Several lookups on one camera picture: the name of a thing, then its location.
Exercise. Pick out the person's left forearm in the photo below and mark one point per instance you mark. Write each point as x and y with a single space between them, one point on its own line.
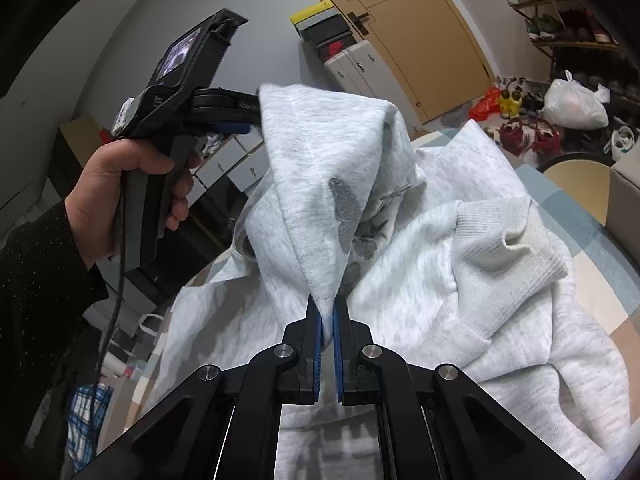
40 320

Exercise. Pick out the white dresser with drawers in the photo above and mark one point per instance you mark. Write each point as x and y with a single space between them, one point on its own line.
235 165

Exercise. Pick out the light grey hoodie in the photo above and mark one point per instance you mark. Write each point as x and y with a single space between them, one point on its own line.
425 270

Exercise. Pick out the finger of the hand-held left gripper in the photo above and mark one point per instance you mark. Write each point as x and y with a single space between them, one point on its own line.
235 127

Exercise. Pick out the blue plaid cloth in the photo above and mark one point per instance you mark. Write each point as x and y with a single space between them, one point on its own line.
90 420

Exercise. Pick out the round beige stool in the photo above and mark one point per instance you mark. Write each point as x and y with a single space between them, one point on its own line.
575 175

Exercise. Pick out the grey ottoman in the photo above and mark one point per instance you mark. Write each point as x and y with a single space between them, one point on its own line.
625 195

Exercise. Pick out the wooden shoe rack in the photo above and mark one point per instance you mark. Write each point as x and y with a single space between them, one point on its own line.
555 47

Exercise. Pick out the wooden door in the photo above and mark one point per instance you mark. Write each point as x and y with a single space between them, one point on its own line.
425 25

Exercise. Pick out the white suitcase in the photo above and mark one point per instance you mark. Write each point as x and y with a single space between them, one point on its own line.
370 80

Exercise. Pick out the white plastic bag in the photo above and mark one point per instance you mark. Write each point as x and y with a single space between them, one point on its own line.
575 105

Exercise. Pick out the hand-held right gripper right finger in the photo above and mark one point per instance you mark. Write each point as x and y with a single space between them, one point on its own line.
337 365

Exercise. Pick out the red black shoebox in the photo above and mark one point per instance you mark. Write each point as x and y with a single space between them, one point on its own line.
337 47

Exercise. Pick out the person's left hand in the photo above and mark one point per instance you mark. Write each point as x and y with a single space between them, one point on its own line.
95 195

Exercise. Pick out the shoe rack with shoes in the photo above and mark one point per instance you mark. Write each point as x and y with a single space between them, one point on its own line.
545 25

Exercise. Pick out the white red shopping bag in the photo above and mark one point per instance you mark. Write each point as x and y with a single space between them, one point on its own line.
131 360

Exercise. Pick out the red plastic bag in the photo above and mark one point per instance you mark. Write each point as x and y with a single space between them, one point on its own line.
485 107

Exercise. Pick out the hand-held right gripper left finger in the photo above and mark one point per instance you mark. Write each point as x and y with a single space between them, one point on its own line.
316 360

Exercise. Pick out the pair of yellow shoes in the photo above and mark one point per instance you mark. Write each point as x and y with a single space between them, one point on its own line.
511 102

